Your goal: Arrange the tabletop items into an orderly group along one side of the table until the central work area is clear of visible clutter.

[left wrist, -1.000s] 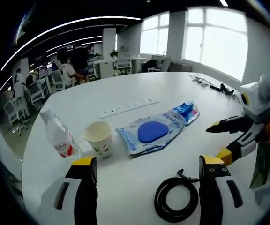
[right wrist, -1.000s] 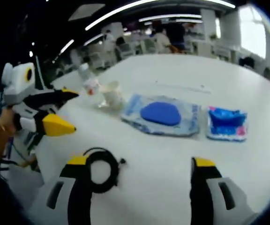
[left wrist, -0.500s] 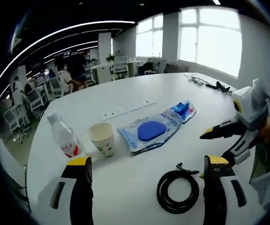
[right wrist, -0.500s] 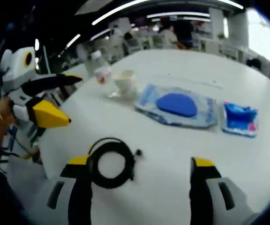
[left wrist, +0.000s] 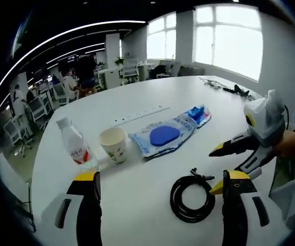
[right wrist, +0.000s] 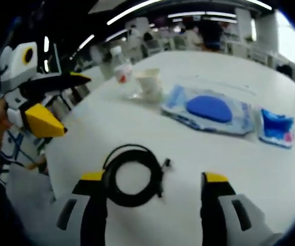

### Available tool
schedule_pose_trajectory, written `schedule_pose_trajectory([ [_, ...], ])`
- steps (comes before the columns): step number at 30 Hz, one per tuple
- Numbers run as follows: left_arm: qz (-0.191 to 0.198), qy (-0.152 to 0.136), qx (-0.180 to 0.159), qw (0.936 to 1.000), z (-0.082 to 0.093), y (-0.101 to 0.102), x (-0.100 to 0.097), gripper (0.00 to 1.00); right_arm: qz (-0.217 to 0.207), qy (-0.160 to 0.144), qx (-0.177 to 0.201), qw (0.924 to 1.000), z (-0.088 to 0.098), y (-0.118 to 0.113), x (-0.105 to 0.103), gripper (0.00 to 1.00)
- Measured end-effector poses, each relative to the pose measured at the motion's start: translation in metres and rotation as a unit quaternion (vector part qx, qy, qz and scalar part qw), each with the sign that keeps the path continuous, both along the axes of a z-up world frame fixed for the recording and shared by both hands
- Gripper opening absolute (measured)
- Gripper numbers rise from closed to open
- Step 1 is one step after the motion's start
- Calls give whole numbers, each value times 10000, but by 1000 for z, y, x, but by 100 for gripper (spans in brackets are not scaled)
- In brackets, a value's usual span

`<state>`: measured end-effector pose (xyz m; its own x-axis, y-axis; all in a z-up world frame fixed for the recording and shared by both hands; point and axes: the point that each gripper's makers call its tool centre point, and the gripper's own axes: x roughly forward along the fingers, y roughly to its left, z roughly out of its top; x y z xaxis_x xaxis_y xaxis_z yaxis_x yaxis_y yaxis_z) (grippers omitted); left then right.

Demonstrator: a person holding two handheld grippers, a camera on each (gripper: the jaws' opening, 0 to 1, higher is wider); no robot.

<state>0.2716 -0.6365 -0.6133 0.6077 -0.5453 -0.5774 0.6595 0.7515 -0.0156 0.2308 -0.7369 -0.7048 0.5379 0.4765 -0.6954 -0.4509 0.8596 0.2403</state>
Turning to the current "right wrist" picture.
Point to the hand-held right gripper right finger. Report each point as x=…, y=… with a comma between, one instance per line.
x=214, y=210

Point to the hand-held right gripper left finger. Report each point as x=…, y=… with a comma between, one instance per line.
x=93, y=210

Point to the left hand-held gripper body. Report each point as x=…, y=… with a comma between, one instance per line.
x=17, y=66

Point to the clear plastic water bottle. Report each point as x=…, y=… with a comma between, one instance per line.
x=123, y=71

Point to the white paper cup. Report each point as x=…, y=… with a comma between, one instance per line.
x=150, y=84

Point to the blue tissue packet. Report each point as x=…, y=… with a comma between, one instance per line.
x=275, y=128

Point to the person's left hand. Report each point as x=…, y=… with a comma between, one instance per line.
x=0, y=115

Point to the long curved ceiling light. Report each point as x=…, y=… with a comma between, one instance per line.
x=127, y=14

